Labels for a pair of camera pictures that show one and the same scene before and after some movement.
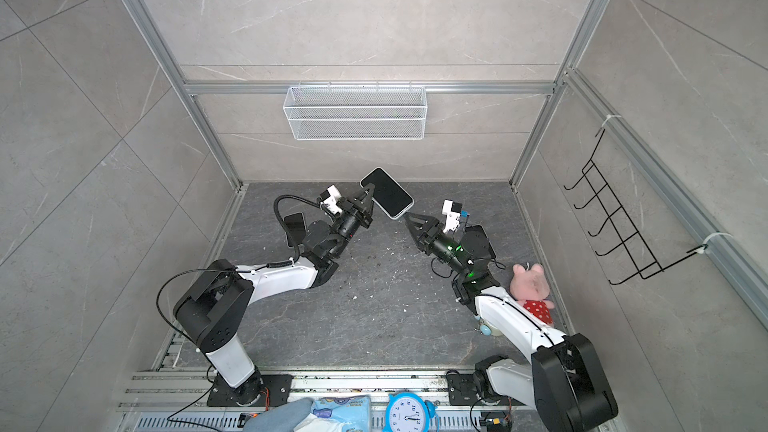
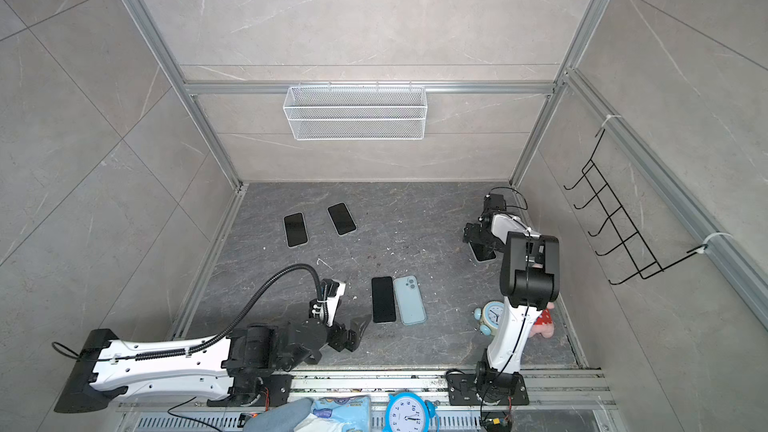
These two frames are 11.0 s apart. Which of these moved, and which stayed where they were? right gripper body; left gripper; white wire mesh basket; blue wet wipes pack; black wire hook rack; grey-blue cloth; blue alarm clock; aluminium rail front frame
Moved: left gripper; right gripper body
Stayed: black wire hook rack; aluminium rail front frame; blue alarm clock; grey-blue cloth; white wire mesh basket; blue wet wipes pack
